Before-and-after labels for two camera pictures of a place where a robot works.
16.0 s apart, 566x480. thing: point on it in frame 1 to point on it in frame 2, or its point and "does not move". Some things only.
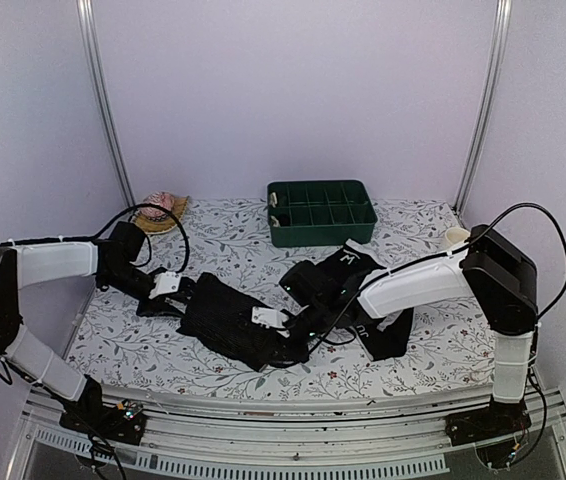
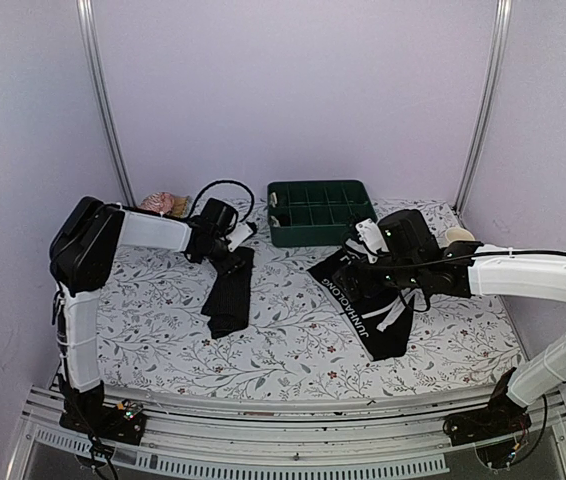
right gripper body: [314, 317] to [372, 284]
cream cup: [456, 235] does not move
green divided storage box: [319, 212] does not move
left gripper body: [152, 307] to [226, 267]
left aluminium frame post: [88, 35] does not move
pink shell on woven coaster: [161, 199] does not move
